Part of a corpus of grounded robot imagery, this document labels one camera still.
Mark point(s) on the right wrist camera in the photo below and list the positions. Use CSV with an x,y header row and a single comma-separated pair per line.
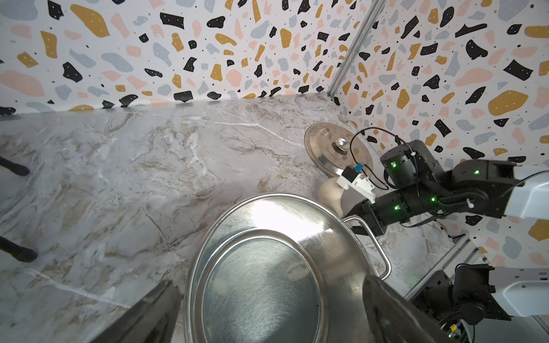
x,y
354,178

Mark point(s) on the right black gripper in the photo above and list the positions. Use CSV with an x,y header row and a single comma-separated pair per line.
x,y
390,208

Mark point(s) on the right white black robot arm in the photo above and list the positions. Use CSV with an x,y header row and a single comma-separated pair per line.
x,y
419,186

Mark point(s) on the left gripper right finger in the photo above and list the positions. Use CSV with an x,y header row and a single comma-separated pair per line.
x,y
391,318

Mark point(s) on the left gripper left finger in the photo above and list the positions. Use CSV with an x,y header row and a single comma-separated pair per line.
x,y
152,319

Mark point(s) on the stainless steel pot lid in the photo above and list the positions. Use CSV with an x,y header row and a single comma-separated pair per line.
x,y
330,148

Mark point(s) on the right green circuit board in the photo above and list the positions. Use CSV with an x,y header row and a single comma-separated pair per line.
x,y
456,331

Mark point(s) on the aluminium mounting rail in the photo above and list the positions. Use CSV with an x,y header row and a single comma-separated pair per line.
x,y
446,274

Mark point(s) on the cream plastic ladle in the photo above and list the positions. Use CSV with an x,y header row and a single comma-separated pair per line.
x,y
330,195

